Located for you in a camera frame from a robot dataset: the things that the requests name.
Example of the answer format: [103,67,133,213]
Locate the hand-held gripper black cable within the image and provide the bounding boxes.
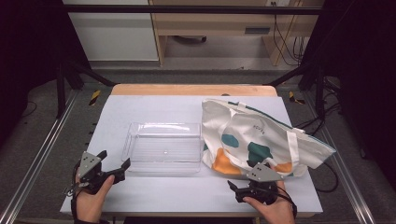
[70,161,82,222]
[275,185,298,218]

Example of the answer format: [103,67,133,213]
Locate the black floor cables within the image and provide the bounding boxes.
[292,102,342,138]

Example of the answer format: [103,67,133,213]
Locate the black curtain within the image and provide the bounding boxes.
[300,0,396,190]
[0,0,92,147]

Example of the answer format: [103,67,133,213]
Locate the right hand-held gripper black cable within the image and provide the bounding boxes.
[275,185,298,218]

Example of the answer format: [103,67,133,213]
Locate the yellow black tape marker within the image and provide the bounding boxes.
[88,89,102,106]
[288,91,306,105]

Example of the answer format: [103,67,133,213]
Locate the black floor cable loop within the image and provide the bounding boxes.
[314,161,340,194]

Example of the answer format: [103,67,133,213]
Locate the white cabinet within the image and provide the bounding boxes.
[62,0,160,63]

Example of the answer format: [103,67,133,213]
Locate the wooden desk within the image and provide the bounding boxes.
[148,0,326,67]

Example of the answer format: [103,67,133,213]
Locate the aluminium rail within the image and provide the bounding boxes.
[0,90,78,224]
[303,92,377,224]

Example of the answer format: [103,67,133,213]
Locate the person's left hand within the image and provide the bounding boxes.
[74,175,116,222]

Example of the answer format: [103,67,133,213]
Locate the clear plastic container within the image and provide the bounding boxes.
[120,121,205,175]

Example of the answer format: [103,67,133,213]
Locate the left hand-held gripper black cable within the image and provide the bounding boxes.
[70,161,82,222]

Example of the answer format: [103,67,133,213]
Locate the black horizontal frame bar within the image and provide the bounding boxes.
[62,4,323,16]

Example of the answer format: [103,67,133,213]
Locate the thin black floor cable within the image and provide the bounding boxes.
[20,101,38,119]

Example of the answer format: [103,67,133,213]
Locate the bundle of black hanging cables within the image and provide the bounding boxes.
[272,1,307,67]

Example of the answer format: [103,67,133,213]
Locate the person's right hand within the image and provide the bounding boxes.
[242,180,297,224]

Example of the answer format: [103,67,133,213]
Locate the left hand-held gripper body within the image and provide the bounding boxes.
[76,151,110,195]

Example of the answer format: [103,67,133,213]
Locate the white printed tote bag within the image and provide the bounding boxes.
[201,98,338,178]

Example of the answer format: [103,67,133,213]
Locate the black metal stand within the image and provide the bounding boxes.
[265,60,328,119]
[55,59,118,119]

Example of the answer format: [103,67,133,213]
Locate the white table board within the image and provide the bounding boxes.
[60,94,324,216]

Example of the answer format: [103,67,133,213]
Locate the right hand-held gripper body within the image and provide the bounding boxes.
[235,162,284,205]

